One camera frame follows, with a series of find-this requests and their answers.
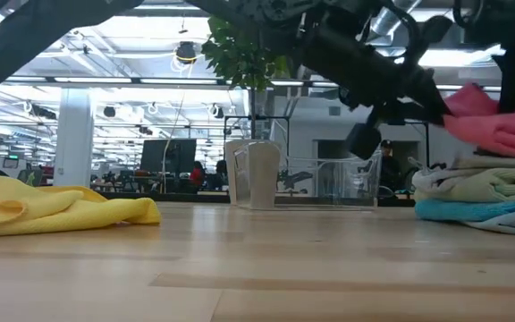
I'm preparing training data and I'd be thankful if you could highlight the clear plastic bin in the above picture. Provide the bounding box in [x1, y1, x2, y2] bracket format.
[232, 140, 382, 211]

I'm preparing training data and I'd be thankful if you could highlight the white column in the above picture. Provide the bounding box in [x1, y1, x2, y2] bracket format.
[54, 89, 95, 187]

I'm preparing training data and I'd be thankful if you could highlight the light blue teal-edged towel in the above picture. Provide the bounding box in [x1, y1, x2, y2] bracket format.
[462, 212, 515, 237]

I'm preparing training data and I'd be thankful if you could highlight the pink towel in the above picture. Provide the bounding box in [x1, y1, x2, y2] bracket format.
[443, 82, 515, 158]

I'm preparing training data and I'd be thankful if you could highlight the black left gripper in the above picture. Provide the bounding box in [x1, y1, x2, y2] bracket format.
[292, 8, 453, 125]

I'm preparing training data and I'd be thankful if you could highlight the white plant pot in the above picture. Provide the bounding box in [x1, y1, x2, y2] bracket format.
[224, 139, 282, 210]

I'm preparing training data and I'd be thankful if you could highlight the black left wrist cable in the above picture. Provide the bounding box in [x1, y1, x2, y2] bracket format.
[373, 0, 422, 68]

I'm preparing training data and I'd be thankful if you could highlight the black background monitor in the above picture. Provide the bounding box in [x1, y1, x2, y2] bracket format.
[139, 138, 198, 176]

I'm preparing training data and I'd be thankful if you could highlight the yellow towel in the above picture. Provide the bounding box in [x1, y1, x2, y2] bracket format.
[0, 175, 163, 239]

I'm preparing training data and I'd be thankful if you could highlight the pale green towel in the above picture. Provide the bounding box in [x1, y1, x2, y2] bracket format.
[413, 167, 515, 203]

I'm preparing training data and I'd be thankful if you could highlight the green leafy plant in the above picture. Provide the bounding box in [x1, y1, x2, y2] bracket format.
[201, 15, 294, 140]

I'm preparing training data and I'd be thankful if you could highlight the grey waffle towel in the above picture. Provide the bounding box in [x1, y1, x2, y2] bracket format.
[411, 155, 515, 190]

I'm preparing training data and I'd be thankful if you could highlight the person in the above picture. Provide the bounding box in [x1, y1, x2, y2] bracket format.
[189, 160, 207, 188]
[214, 159, 229, 189]
[378, 139, 405, 193]

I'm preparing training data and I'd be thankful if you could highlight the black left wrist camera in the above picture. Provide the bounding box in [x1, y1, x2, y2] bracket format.
[344, 123, 383, 161]

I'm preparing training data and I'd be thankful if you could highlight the bright blue ribbed towel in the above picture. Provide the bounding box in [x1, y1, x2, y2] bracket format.
[415, 199, 515, 224]

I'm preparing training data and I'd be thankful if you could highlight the black ceiling camera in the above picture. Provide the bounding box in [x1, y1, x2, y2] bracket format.
[175, 40, 199, 64]

